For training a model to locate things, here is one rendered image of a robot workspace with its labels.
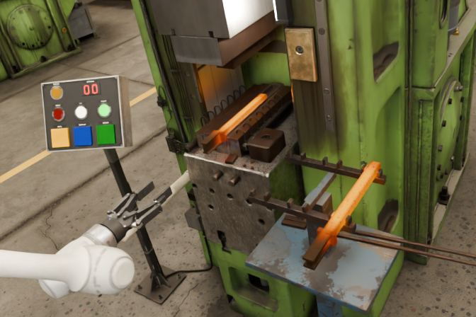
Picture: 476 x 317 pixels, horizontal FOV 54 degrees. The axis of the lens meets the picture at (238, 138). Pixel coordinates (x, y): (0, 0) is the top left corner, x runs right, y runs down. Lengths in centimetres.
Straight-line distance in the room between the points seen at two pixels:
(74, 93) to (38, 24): 444
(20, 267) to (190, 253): 166
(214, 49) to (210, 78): 40
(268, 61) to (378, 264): 99
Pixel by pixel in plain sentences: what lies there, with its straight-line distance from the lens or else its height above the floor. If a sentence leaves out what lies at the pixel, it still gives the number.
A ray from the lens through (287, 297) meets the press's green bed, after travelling 201.
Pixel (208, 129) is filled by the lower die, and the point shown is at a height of 99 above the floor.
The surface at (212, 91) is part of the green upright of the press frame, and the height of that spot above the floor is 104.
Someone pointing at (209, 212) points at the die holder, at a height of 64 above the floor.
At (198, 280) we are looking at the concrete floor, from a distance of 254.
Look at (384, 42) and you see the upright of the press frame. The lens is 178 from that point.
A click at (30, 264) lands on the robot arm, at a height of 117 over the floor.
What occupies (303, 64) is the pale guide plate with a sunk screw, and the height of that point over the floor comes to 124.
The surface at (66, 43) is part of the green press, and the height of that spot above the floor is 16.
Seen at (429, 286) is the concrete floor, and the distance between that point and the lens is 242.
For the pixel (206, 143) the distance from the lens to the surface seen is 159.
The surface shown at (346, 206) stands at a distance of 122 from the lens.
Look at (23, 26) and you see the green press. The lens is 630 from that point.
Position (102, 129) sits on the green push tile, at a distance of 187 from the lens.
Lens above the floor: 183
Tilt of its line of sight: 31 degrees down
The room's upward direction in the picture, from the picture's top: 12 degrees counter-clockwise
